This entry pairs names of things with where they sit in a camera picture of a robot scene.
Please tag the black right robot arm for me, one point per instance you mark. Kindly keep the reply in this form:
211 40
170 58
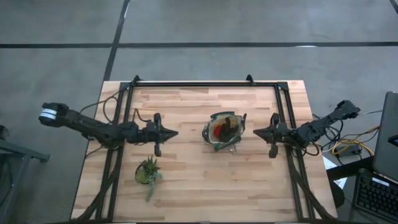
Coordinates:
323 124

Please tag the grey metal stand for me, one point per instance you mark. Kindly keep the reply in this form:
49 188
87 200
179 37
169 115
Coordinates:
21 152

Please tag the black garden glove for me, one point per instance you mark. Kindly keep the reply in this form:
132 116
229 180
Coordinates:
228 130

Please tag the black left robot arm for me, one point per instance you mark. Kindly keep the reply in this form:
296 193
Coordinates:
93 127

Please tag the grey power box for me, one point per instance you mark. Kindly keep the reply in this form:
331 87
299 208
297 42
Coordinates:
348 151

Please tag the red garden tool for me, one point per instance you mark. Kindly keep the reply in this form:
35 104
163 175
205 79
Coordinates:
217 130

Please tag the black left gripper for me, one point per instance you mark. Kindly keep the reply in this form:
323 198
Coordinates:
152 133

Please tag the potted artificial succulent plant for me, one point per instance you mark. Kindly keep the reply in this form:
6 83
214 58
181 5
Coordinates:
149 169

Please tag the white paper sheet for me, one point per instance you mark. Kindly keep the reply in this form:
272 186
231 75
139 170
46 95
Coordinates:
329 163

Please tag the beige and green gardening bag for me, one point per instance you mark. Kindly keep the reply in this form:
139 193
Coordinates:
209 135

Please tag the black computer keyboard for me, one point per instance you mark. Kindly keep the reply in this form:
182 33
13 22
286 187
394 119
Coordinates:
376 196

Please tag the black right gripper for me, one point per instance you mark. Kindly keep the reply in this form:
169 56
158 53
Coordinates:
281 135

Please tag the black aluminium table frame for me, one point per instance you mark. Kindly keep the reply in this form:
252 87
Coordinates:
202 84

